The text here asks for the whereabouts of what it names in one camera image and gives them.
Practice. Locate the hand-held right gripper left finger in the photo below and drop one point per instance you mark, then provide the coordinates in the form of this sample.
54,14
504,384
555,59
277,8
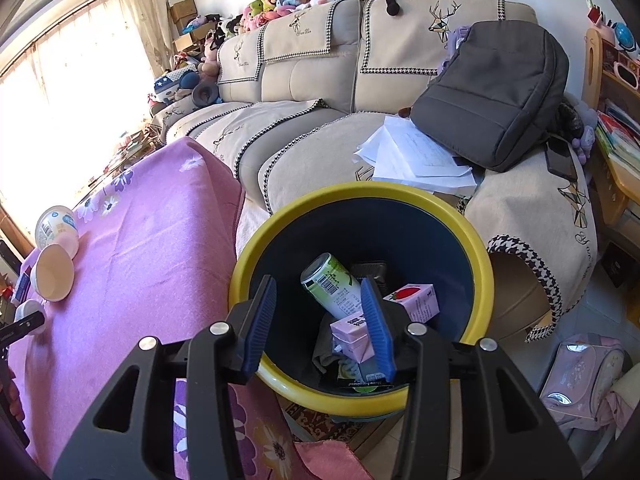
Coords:
257,330

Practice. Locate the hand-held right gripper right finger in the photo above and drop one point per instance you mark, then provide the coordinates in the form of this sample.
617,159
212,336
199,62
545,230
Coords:
377,330

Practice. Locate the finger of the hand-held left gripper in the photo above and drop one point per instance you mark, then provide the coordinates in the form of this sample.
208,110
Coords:
22,327

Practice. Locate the pink drink carton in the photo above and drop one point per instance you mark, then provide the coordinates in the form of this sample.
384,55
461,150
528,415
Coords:
350,337

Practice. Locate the pink strawberry carton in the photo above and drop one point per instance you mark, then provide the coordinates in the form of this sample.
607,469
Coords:
412,302

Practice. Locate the grey tissue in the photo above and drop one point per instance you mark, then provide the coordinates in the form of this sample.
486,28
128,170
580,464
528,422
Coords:
327,352

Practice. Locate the green snack packet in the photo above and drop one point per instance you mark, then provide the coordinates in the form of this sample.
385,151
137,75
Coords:
350,377

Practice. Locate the green drink can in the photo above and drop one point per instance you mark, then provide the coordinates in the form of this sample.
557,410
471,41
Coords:
330,285

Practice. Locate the yellow rimmed blue bin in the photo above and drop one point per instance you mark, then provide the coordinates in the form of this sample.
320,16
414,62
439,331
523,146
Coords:
360,194

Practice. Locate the small white cup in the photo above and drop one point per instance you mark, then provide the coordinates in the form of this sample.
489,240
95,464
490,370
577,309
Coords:
27,312

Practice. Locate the peach bowl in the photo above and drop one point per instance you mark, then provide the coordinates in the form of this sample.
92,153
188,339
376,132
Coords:
52,275

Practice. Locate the white cup blue label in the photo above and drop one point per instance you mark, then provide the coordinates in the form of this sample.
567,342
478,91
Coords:
55,227

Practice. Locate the pink floral blanket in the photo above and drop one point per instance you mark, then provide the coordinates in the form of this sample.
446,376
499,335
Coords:
140,235

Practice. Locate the white paper sheets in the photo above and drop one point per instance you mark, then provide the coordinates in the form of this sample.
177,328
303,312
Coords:
415,155

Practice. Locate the pink school bag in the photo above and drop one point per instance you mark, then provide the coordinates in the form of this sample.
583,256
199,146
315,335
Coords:
585,380

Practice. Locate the black phone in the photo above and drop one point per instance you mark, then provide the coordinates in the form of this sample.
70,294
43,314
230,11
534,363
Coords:
561,157

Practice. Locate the beige sofa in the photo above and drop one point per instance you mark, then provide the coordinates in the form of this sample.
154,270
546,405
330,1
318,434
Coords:
310,80

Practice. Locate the grey backpack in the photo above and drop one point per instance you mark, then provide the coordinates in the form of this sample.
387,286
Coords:
495,95

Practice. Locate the wooden bookshelf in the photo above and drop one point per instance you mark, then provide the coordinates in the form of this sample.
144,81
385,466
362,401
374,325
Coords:
615,185

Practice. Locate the purple plush toy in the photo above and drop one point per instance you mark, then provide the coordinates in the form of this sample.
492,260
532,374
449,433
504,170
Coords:
582,135

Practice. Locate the pile of plush toys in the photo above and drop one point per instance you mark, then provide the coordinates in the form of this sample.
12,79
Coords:
240,20

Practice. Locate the row of books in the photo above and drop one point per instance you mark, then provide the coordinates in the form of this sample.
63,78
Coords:
620,132

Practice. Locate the cardboard boxes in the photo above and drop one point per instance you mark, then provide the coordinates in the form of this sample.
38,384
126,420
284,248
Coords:
187,20

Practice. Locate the blue globe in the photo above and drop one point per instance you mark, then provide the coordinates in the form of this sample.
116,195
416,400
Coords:
626,37

